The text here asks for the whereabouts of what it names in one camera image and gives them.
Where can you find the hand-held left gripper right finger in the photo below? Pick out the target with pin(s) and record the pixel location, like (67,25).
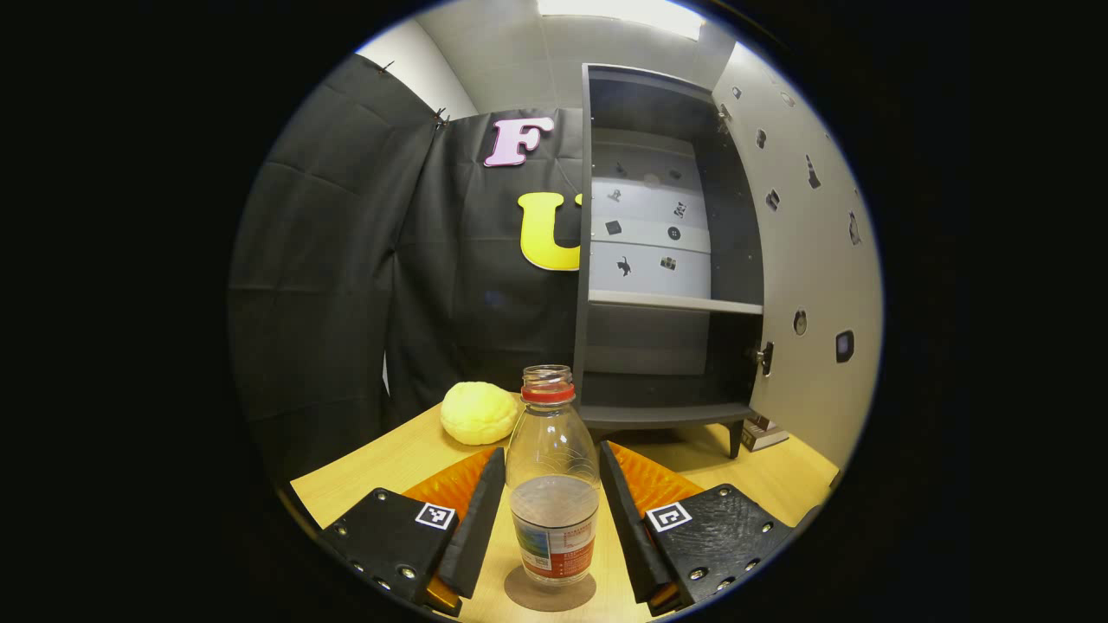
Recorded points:
(628,536)

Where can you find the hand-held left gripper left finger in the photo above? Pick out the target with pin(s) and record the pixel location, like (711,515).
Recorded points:
(480,528)

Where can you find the brown round coaster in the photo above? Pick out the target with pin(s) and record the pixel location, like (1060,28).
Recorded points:
(532,599)

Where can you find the clear plastic bottle red label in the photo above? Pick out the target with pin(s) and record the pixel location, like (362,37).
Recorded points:
(554,450)

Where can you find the dark grey cabinet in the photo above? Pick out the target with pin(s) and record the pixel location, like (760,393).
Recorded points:
(649,346)

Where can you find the metal door hinge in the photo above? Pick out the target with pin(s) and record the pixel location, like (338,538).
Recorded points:
(724,112)
(763,356)

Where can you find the yellow round bun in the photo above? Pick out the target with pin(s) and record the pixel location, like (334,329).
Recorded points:
(476,414)

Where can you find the brown book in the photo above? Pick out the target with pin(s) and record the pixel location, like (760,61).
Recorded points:
(762,422)

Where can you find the black backdrop cloth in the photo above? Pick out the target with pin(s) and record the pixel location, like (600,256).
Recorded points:
(329,303)

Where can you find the large ceiling light panel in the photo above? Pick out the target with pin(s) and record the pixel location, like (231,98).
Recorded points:
(623,13)

